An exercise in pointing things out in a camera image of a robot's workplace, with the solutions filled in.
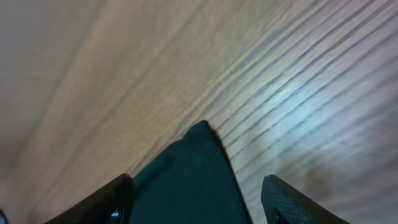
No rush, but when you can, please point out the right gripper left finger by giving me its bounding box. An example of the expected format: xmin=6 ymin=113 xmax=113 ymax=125
xmin=46 ymin=174 xmax=134 ymax=224

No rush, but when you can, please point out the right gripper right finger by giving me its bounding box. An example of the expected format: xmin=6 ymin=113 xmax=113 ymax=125
xmin=261 ymin=175 xmax=348 ymax=224

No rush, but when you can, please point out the black polo shirt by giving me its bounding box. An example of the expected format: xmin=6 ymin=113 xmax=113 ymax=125
xmin=130 ymin=120 xmax=251 ymax=224

